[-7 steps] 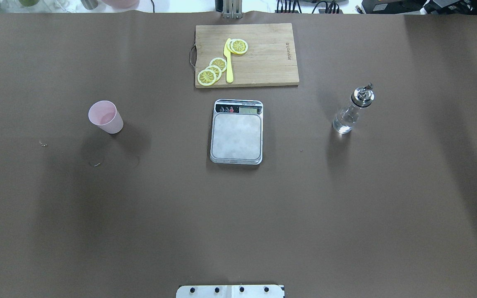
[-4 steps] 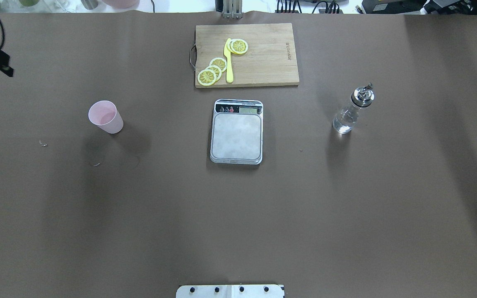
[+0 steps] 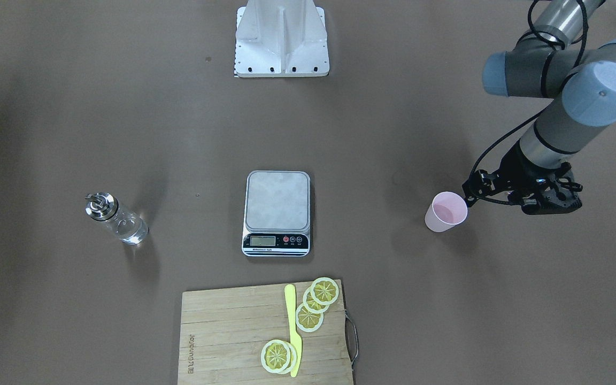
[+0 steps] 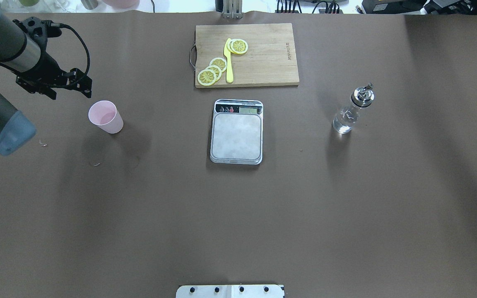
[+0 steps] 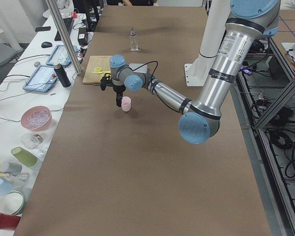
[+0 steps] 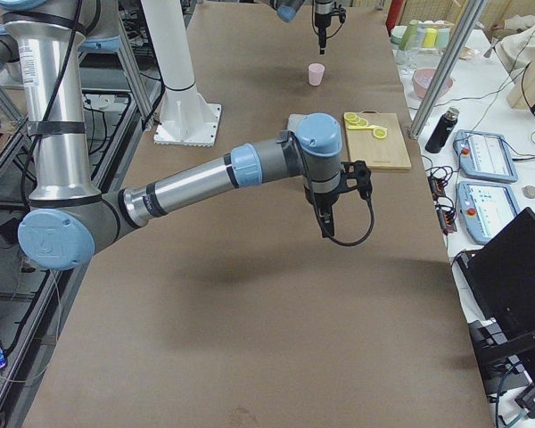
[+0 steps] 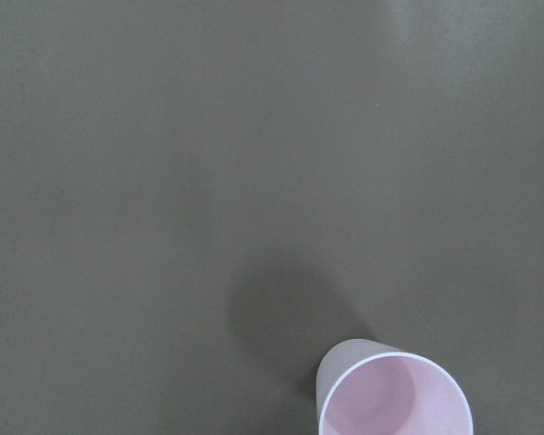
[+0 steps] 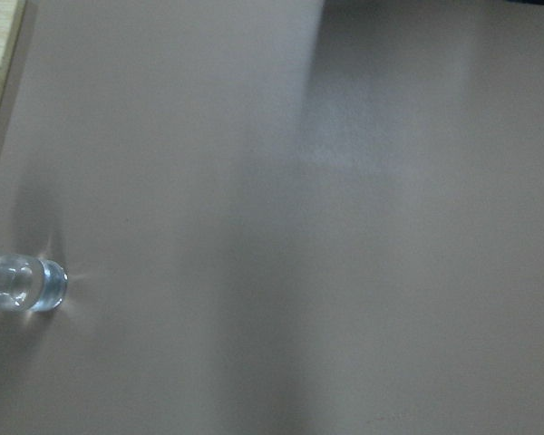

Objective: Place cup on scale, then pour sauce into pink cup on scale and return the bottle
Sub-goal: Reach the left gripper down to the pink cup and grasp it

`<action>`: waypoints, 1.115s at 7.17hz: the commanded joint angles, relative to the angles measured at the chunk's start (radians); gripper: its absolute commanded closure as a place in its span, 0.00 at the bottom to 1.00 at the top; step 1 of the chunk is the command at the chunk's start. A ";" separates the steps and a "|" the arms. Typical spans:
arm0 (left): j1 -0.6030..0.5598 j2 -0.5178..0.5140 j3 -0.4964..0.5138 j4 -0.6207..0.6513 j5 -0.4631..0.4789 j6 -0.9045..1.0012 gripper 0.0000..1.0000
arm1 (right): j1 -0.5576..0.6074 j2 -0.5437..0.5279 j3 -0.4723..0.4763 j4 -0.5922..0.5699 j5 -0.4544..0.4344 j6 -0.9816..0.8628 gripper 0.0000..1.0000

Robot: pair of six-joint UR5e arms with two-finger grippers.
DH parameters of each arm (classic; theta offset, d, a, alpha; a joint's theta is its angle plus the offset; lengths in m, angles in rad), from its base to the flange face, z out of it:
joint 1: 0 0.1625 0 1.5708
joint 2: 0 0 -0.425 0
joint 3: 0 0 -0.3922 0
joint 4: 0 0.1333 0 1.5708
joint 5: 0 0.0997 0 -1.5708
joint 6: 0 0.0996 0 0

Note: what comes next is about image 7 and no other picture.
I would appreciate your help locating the pink plastic cup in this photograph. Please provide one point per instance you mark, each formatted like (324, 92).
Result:
(366, 387)

